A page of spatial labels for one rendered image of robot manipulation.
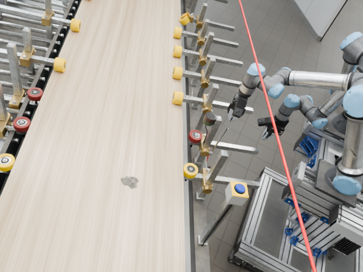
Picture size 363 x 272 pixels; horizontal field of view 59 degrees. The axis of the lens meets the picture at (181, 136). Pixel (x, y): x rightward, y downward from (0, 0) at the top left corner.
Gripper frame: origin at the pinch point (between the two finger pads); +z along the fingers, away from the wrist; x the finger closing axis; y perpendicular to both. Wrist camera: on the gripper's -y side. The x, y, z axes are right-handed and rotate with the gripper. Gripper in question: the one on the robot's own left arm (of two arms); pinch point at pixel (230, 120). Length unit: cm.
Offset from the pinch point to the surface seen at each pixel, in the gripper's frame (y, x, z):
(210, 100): 16.9, 14.2, 6.4
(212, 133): -6.8, 6.2, 8.2
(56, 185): -67, 64, 18
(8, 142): -53, 99, 24
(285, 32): 376, -57, 106
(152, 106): 4.7, 45.1, 18.0
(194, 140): -7.3, 13.8, 17.9
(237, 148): 4.3, -12.0, 21.9
